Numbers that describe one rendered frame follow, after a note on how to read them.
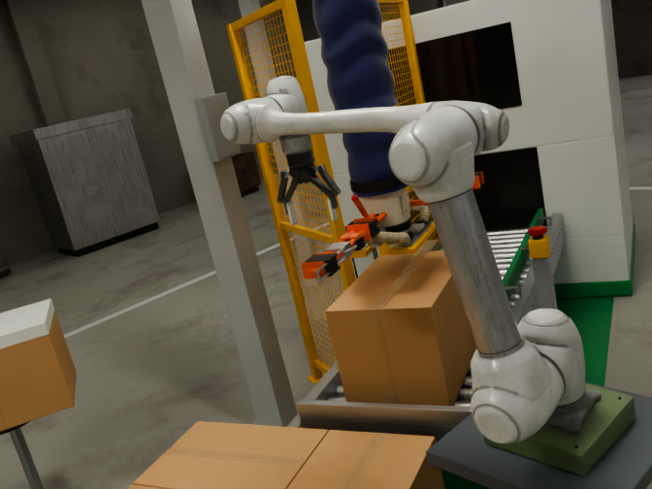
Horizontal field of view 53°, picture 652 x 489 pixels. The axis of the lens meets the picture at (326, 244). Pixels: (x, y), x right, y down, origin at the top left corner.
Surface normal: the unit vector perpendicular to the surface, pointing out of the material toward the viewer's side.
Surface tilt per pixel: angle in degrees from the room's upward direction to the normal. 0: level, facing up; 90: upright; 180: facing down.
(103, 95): 90
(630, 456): 0
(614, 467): 0
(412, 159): 87
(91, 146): 90
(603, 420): 4
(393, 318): 90
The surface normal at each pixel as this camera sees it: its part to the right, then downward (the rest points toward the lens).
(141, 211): 0.66, 0.06
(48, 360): 0.33, 0.18
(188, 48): 0.88, -0.07
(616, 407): -0.20, -0.92
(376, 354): -0.40, 0.33
